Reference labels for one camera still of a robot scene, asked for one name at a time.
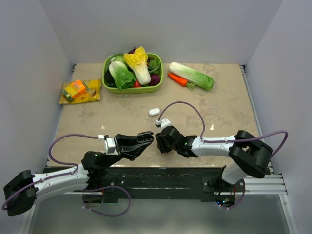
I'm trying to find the dark red grapes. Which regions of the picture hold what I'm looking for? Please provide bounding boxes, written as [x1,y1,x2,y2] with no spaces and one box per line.
[128,47,137,54]

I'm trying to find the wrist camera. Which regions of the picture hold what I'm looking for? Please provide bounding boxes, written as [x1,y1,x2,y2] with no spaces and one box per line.
[98,135,118,156]
[155,118,171,129]

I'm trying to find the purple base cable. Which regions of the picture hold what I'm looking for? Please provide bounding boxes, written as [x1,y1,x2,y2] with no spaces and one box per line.
[218,179,247,210]
[82,182,132,217]

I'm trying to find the white earbud charging case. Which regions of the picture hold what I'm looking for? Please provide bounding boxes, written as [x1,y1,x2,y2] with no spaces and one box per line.
[148,108,161,117]

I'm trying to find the napa cabbage on table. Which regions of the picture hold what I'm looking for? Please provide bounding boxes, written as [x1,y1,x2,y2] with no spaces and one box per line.
[169,62,215,91]

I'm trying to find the yellow napa cabbage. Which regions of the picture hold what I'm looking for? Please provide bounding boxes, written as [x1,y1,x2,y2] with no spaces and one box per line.
[123,46,151,85]

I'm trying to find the green plastic basket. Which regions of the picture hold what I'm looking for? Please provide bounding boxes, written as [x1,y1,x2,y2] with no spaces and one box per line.
[101,53,164,94]

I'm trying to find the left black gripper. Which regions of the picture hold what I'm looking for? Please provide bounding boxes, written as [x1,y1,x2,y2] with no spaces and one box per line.
[101,134,151,169]

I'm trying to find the green lettuce in basket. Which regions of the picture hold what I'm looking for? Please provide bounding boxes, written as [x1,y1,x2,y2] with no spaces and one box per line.
[109,61,136,90]

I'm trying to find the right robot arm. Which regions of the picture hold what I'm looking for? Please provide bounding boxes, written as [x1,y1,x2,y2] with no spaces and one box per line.
[156,126,273,192]

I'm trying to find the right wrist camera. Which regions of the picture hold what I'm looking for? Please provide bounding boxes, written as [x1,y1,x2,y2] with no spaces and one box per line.
[155,118,171,129]

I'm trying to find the round green cabbage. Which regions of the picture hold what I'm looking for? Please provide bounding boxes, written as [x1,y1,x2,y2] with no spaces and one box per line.
[110,54,127,65]

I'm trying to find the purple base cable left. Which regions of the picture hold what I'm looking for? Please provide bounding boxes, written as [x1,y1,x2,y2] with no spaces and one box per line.
[82,182,132,217]

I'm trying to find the orange juice box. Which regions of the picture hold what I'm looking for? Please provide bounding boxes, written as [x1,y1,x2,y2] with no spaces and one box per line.
[62,79,90,102]

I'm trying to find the yellow snack bag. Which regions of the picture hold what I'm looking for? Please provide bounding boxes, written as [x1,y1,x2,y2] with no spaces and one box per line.
[59,79,101,105]

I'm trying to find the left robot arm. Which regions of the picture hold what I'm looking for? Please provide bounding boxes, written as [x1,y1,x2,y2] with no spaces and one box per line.
[2,131,154,216]

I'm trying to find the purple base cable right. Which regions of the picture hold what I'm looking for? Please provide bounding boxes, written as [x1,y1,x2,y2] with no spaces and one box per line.
[218,179,247,210]

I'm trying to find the dark green leafy vegetable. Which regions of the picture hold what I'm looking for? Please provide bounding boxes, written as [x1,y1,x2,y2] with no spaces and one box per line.
[148,59,160,74]

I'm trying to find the orange toy carrot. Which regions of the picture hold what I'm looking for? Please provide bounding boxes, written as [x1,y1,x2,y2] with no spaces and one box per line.
[167,73,195,90]

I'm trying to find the black earbud charging case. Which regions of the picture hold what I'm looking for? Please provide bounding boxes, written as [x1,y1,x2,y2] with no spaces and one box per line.
[136,131,154,144]

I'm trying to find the purple onion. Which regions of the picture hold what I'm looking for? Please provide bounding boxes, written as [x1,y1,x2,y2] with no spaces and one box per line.
[148,74,160,86]

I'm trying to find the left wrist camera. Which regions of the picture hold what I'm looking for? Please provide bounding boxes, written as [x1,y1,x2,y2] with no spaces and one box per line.
[98,135,118,156]

